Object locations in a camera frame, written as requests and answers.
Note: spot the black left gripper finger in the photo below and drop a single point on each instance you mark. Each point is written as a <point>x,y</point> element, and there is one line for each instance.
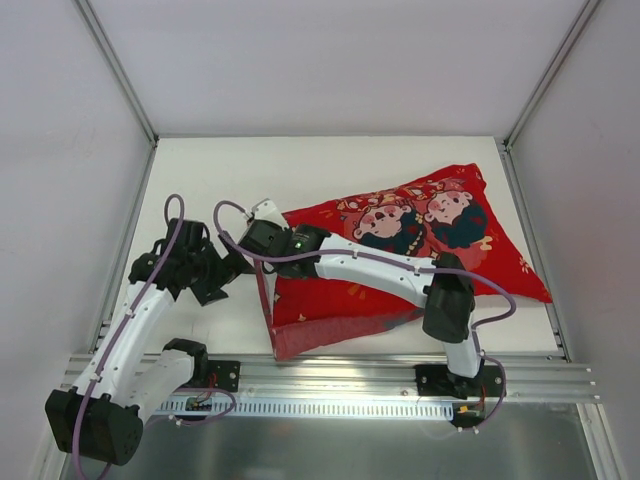
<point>235,262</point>
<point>207,292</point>

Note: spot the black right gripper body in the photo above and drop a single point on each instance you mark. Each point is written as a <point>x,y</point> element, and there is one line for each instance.
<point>260,239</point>

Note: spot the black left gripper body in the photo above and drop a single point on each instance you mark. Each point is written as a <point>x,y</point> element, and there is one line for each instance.
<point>213,279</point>

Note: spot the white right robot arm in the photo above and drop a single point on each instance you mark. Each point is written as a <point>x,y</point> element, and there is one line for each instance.
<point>440,288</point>

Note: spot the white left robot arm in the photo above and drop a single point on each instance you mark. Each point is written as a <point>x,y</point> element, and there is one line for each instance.
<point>102,415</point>

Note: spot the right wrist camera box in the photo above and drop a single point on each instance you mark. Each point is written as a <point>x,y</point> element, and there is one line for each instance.
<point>266,217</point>

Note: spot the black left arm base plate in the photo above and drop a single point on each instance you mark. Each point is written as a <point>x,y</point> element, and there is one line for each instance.
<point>225,375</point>

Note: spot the white slotted cable duct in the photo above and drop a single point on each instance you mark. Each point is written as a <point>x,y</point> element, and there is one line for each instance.
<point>404,409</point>

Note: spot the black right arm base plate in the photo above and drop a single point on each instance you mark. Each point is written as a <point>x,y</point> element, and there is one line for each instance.
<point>436,380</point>

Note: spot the aluminium front rail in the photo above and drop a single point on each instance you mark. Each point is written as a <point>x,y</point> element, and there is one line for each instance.
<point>526,378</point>

